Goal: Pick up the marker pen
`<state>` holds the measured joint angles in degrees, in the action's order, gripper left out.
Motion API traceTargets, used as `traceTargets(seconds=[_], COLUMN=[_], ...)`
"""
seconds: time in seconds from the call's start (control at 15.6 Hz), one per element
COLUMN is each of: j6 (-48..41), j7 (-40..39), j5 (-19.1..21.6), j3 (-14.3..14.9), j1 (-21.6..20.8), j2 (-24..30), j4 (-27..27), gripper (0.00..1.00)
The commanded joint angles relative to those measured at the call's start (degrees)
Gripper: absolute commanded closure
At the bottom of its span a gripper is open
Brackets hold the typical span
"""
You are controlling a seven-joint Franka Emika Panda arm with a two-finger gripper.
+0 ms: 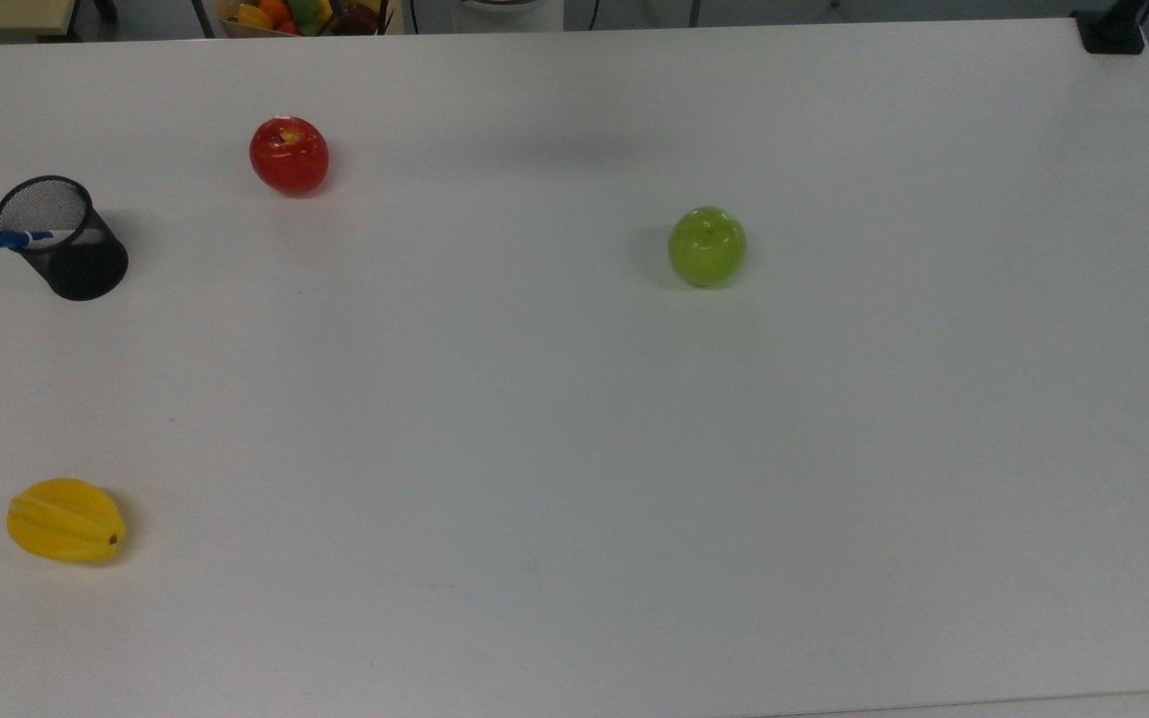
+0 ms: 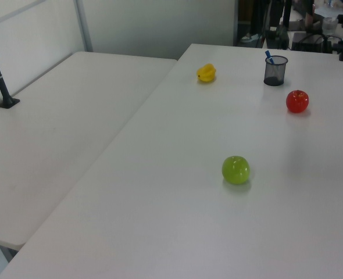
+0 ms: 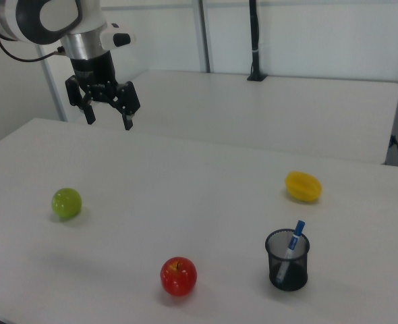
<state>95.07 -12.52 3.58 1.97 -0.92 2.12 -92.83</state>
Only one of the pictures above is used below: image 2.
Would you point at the dark equipment block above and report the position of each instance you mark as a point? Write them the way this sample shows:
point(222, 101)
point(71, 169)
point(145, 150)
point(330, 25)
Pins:
point(277, 37)

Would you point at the green toy apple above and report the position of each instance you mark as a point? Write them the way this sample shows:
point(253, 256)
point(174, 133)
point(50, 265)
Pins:
point(235, 170)

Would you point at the yellow toy starfruit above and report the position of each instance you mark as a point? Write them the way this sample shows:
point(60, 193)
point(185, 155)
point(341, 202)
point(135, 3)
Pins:
point(207, 73)

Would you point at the blue white marker pen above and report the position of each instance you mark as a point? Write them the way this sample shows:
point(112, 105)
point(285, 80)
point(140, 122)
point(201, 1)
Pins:
point(268, 56)

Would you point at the black box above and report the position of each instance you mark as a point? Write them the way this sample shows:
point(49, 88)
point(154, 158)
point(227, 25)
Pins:
point(309, 42)

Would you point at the clear plastic container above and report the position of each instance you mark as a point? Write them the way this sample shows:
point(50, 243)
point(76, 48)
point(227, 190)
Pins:
point(330, 25)

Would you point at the black mesh pen cup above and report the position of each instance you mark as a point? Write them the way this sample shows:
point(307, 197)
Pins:
point(274, 74)

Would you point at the white shoe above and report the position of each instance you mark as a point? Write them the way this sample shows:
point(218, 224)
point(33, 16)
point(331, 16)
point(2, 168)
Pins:
point(250, 37)

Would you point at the grey partition frame post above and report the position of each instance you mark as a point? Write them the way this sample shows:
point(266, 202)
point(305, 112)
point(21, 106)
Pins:
point(83, 26)

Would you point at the red toy apple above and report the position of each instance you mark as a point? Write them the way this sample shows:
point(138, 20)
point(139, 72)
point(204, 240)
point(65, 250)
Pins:
point(297, 101)

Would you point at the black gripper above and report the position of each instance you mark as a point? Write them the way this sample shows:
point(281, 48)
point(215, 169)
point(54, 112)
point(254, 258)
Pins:
point(276, 13)

